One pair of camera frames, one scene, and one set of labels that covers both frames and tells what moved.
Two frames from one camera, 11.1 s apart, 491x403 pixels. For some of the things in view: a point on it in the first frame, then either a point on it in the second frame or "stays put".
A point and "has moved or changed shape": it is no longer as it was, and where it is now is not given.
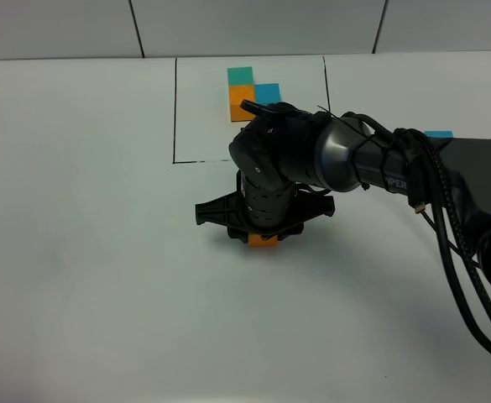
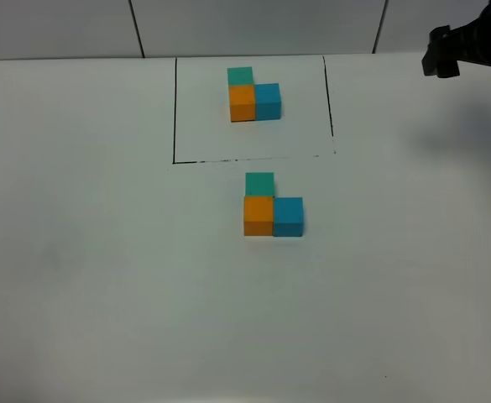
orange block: (254, 240) has moved or changed shape
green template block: (240, 75) stays put
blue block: (439, 133) has moved or changed shape
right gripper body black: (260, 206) → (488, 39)
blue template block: (267, 94) stays put
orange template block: (237, 94) stays put
